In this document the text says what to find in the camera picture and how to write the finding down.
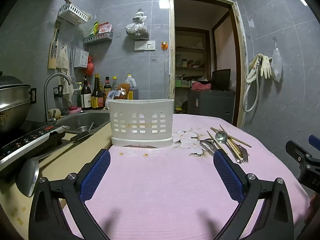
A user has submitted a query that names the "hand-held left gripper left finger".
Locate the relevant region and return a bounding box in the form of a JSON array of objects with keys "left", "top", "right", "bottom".
[{"left": 28, "top": 149, "right": 111, "bottom": 240}]

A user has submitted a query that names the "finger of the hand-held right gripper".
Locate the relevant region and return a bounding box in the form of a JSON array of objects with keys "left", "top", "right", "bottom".
[
  {"left": 286, "top": 140, "right": 314, "bottom": 167},
  {"left": 308, "top": 134, "right": 320, "bottom": 153}
]

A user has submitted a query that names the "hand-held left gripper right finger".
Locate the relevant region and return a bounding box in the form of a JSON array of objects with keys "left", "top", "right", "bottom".
[{"left": 213, "top": 149, "right": 295, "bottom": 240}]

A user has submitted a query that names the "wooden chopstick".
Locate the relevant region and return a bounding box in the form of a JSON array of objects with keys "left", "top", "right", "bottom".
[
  {"left": 219, "top": 125, "right": 243, "bottom": 163},
  {"left": 226, "top": 140, "right": 242, "bottom": 162},
  {"left": 207, "top": 131, "right": 222, "bottom": 151},
  {"left": 210, "top": 127, "right": 252, "bottom": 148}
]

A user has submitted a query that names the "white plastic utensil basket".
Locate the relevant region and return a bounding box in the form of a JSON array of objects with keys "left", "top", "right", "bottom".
[{"left": 108, "top": 99, "right": 175, "bottom": 148}]

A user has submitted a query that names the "person's right hand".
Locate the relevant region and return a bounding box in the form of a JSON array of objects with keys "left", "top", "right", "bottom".
[{"left": 307, "top": 192, "right": 320, "bottom": 227}]

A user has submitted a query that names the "metal bowl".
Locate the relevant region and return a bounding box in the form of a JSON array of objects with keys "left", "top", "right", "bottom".
[{"left": 75, "top": 122, "right": 96, "bottom": 132}]

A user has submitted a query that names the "steel sink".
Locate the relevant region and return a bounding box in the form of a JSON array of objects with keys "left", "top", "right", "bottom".
[{"left": 56, "top": 111, "right": 111, "bottom": 134}]

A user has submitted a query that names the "pink floral tablecloth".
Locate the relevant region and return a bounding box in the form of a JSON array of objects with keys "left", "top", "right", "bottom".
[{"left": 62, "top": 114, "right": 310, "bottom": 240}]

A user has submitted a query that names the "grey cabinet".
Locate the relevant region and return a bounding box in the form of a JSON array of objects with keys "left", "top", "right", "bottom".
[{"left": 187, "top": 90, "right": 236, "bottom": 126}]

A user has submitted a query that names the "beige loofah scrubber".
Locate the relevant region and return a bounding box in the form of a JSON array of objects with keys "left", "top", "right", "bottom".
[{"left": 48, "top": 109, "right": 62, "bottom": 121}]

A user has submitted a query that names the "soy sauce bottle red label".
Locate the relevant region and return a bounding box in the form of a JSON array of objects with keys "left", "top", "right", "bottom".
[{"left": 91, "top": 74, "right": 104, "bottom": 110}]

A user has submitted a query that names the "dark bottle white label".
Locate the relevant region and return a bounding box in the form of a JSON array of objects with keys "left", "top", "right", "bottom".
[{"left": 81, "top": 76, "right": 92, "bottom": 110}]

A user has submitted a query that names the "black induction cooktop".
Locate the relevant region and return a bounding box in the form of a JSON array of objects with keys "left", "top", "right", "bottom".
[{"left": 0, "top": 124, "right": 70, "bottom": 173}]

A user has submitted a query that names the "dish soap pump bottle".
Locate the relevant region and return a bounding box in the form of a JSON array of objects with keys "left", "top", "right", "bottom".
[{"left": 76, "top": 82, "right": 83, "bottom": 108}]

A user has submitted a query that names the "blue white packet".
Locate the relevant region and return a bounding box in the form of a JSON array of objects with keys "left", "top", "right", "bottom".
[{"left": 106, "top": 90, "right": 121, "bottom": 106}]

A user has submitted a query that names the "white mesh bag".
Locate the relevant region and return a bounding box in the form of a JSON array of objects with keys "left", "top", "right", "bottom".
[{"left": 271, "top": 39, "right": 283, "bottom": 83}]

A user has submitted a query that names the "cream rubber glove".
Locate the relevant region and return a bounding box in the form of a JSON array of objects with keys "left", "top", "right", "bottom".
[
  {"left": 246, "top": 53, "right": 262, "bottom": 83},
  {"left": 260, "top": 55, "right": 273, "bottom": 79}
]

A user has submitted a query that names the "dark bottle red cap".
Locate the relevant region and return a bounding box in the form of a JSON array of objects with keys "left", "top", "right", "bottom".
[{"left": 103, "top": 77, "right": 112, "bottom": 101}]

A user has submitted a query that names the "orange-brown packet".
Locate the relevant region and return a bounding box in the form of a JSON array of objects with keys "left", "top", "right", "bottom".
[{"left": 116, "top": 83, "right": 131, "bottom": 99}]

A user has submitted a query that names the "red cloth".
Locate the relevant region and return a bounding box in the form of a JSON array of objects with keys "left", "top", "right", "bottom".
[{"left": 191, "top": 81, "right": 212, "bottom": 91}]

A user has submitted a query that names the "black monitor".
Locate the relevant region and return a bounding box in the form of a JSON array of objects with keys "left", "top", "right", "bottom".
[{"left": 211, "top": 69, "right": 232, "bottom": 92}]

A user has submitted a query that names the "chrome faucet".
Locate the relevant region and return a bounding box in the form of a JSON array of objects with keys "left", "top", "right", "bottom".
[{"left": 44, "top": 72, "right": 73, "bottom": 124}]

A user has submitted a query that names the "cooking oil jug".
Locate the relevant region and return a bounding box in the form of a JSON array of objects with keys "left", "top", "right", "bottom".
[{"left": 124, "top": 74, "right": 139, "bottom": 100}]

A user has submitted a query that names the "steel lidded pot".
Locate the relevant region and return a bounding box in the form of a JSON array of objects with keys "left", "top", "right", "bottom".
[{"left": 0, "top": 71, "right": 33, "bottom": 133}]

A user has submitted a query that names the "red plastic bag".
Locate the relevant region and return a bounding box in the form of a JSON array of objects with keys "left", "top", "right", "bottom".
[{"left": 86, "top": 56, "right": 95, "bottom": 76}]

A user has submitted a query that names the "beige hanging cloth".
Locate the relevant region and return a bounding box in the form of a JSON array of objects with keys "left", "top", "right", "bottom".
[{"left": 56, "top": 44, "right": 74, "bottom": 107}]

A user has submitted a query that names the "hanging wooden board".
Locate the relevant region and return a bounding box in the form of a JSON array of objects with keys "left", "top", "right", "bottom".
[{"left": 48, "top": 20, "right": 62, "bottom": 69}]

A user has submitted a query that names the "wooden storage shelf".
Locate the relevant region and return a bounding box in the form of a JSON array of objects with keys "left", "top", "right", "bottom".
[{"left": 175, "top": 27, "right": 211, "bottom": 98}]

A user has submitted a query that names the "red snack packet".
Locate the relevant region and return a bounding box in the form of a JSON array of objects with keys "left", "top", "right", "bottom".
[{"left": 97, "top": 23, "right": 113, "bottom": 34}]

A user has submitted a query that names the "hanging clear plastic bag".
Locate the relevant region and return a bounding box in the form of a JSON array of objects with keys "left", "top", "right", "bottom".
[{"left": 125, "top": 9, "right": 150, "bottom": 41}]

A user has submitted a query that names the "white shower hose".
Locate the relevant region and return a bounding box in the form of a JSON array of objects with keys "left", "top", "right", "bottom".
[{"left": 242, "top": 56, "right": 263, "bottom": 113}]

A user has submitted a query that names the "white wall basket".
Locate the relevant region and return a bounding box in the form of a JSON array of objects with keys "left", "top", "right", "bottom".
[{"left": 74, "top": 47, "right": 90, "bottom": 68}]

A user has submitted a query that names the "wooden door frame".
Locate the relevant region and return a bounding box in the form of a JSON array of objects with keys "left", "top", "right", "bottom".
[{"left": 169, "top": 0, "right": 247, "bottom": 131}]

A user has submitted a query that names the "grey wall shelf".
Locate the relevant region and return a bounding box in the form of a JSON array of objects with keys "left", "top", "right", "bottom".
[{"left": 83, "top": 32, "right": 113, "bottom": 46}]

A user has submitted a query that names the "white wall switch outlet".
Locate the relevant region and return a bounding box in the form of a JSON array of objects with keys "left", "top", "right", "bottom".
[{"left": 134, "top": 41, "right": 156, "bottom": 51}]

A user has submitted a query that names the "white wall rack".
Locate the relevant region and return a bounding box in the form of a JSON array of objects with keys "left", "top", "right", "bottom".
[{"left": 58, "top": 4, "right": 90, "bottom": 26}]

